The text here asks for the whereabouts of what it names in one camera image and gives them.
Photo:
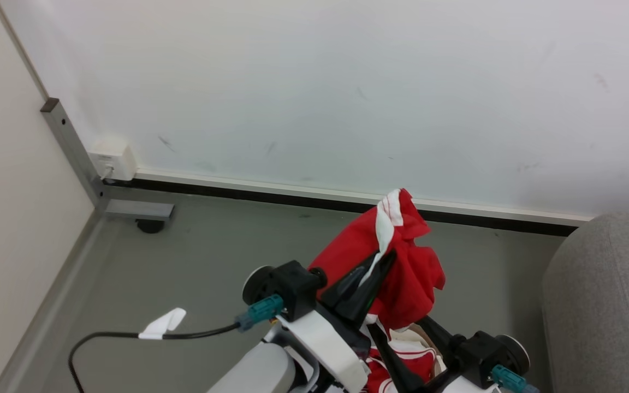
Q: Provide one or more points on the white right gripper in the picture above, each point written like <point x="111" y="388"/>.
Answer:
<point x="464" y="386"/>

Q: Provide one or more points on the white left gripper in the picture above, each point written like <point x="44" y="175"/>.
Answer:
<point x="328" y="344"/>

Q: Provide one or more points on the red and white garment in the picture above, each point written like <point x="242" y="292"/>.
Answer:
<point x="407" y="278"/>

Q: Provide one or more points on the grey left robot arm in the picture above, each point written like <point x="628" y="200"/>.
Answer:
<point x="260" y="371"/>

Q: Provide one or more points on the white and black baseboard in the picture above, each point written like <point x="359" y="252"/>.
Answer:
<point x="347" y="199"/>

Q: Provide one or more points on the grey fabric sofa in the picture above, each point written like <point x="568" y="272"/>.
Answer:
<point x="609" y="305"/>

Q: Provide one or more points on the black partition caster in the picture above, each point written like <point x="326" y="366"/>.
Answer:
<point x="149" y="225"/>

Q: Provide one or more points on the beige partition panel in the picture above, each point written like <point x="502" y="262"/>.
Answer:
<point x="14" y="207"/>

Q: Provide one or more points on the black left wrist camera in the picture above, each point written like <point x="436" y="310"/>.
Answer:
<point x="292" y="286"/>

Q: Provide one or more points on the white wall socket box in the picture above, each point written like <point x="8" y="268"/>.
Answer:
<point x="113" y="159"/>

